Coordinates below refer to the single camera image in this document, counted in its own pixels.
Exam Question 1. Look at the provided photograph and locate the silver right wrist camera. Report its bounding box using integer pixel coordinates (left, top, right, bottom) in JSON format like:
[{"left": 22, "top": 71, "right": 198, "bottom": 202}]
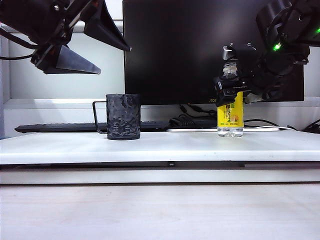
[{"left": 221, "top": 43, "right": 238, "bottom": 61}]

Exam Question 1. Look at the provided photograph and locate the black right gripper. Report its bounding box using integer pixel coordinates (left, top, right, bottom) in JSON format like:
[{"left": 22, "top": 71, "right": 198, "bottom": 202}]
[{"left": 212, "top": 46, "right": 310, "bottom": 108}]

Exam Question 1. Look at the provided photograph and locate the white cable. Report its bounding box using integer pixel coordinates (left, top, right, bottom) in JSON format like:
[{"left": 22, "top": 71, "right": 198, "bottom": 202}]
[{"left": 249, "top": 125, "right": 293, "bottom": 131}]

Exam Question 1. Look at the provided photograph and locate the black textured cup with handle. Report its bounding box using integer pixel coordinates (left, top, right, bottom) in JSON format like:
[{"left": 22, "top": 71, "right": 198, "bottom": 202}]
[{"left": 92, "top": 93, "right": 142, "bottom": 141}]

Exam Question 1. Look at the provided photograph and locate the long black curved cable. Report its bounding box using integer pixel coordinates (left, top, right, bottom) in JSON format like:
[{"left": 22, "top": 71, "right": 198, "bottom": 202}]
[{"left": 243, "top": 119, "right": 299, "bottom": 132}]

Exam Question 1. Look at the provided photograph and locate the thin aluminium partition rail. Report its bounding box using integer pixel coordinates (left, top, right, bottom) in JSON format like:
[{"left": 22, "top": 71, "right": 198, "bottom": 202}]
[{"left": 0, "top": 19, "right": 124, "bottom": 34}]

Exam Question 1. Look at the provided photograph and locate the silver white monitor stand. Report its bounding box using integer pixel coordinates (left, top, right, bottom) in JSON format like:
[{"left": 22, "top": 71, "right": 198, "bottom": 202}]
[{"left": 166, "top": 127, "right": 281, "bottom": 133}]

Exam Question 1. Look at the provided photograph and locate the white raised desk board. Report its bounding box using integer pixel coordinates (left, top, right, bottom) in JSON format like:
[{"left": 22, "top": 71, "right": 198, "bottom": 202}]
[{"left": 0, "top": 130, "right": 320, "bottom": 185}]

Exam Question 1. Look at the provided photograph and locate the clear bottle with yellow label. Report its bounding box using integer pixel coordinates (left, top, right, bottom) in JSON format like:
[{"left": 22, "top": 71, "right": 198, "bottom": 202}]
[{"left": 216, "top": 62, "right": 245, "bottom": 139}]

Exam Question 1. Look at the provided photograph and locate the black power adapter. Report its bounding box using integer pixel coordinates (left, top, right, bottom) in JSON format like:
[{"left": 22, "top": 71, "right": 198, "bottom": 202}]
[{"left": 169, "top": 114, "right": 218, "bottom": 129}]

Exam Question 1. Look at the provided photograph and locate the black monitor cable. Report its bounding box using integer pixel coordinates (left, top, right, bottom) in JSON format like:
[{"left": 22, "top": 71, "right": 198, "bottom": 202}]
[{"left": 179, "top": 104, "right": 218, "bottom": 118}]

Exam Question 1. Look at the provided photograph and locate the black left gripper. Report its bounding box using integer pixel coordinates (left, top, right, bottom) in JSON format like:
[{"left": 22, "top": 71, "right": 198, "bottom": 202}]
[{"left": 14, "top": 0, "right": 132, "bottom": 75}]

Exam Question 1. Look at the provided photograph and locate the black cable bundle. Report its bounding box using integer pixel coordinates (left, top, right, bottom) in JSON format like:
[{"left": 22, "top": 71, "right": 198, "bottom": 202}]
[{"left": 287, "top": 119, "right": 320, "bottom": 135}]

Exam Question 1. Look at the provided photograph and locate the black AOC computer monitor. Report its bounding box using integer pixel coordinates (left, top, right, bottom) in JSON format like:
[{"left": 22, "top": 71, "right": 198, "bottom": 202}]
[{"left": 122, "top": 0, "right": 305, "bottom": 106}]

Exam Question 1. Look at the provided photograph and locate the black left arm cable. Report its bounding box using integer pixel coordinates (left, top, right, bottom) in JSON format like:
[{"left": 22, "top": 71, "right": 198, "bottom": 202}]
[{"left": 0, "top": 26, "right": 39, "bottom": 61}]

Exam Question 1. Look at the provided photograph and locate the black computer keyboard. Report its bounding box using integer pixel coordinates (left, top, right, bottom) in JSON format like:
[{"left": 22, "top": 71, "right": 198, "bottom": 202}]
[{"left": 14, "top": 120, "right": 173, "bottom": 134}]

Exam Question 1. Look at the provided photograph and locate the wide aluminium partition ledge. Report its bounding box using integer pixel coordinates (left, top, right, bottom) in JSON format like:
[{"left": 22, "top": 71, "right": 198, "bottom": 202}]
[{"left": 3, "top": 97, "right": 320, "bottom": 111}]

